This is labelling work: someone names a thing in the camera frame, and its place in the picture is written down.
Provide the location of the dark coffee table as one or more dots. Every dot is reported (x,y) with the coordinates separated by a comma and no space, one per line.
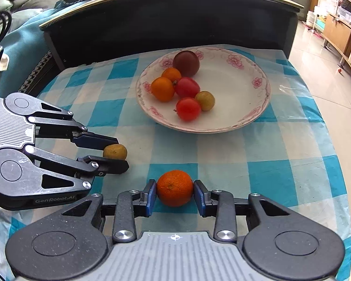
(163,29)

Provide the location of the red tomato with stem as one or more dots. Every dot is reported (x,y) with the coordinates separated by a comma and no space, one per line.
(188,109)

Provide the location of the white plate with pink flowers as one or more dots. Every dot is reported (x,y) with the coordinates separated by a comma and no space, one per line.
(237,93)

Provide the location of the smooth round orange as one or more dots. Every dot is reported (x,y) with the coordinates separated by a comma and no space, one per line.
(163,89)

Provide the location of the yellow-green jujube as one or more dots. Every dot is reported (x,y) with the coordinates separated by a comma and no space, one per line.
(205,100)

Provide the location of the wooden shelf unit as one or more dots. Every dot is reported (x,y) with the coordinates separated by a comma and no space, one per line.
(336,32)

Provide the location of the cream cloth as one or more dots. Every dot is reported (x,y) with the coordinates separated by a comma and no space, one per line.
(4,62)

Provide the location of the blue white checkered tablecloth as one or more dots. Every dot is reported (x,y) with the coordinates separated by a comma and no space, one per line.
(251,152)

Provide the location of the white container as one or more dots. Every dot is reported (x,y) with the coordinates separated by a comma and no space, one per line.
(312,19)

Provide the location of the small orange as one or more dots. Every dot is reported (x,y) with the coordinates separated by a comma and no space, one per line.
(171,73)

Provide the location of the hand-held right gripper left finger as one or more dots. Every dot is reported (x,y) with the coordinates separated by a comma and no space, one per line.
(150,199)

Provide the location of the teal blanket with houndstooth border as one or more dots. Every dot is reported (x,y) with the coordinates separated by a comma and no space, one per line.
(26,49)

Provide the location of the dark purple tomato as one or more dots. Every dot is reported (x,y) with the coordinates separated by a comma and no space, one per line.
(186,63)

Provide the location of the large dimpled orange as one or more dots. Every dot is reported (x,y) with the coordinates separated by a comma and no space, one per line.
(174,188)

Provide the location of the brownish-yellow jujube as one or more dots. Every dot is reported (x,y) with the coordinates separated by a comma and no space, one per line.
(115,151)

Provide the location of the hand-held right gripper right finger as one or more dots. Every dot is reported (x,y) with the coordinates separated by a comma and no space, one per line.
(199,199)

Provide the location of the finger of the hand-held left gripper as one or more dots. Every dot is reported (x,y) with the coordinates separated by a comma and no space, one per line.
(96,140)
(111,167)

